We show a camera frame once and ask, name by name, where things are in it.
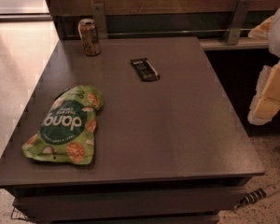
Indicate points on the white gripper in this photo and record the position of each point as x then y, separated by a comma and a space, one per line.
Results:
267, 98

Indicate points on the orange soda can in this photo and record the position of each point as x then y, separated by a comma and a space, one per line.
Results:
89, 37

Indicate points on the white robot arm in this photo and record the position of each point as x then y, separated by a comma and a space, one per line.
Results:
266, 102

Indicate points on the black snack bar wrapper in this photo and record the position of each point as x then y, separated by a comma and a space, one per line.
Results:
145, 70

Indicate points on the striped tool on floor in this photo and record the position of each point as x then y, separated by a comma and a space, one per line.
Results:
257, 195

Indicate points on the grey table drawer cabinet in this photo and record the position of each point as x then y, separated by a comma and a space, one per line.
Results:
193, 201

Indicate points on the green dang chips bag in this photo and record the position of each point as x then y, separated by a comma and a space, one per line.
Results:
67, 133

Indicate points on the right metal bracket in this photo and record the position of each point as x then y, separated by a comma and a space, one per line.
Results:
233, 33

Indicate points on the metal bracket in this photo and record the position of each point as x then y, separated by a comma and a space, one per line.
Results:
98, 14
233, 33

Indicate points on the left metal bracket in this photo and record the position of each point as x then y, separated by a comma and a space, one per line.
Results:
98, 14

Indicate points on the wire rack on floor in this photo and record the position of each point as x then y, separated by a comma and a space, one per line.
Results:
18, 215

